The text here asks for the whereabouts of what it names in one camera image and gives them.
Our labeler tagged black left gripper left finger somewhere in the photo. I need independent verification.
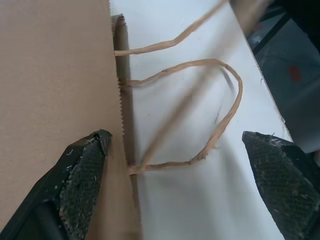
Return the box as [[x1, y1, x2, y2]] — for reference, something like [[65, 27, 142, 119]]
[[0, 128, 113, 240]]

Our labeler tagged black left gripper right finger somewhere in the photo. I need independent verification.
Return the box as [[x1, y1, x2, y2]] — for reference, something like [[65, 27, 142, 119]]
[[241, 130, 320, 240]]

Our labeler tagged brown paper bag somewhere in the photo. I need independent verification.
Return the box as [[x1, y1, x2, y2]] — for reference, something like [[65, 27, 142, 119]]
[[0, 0, 288, 240]]

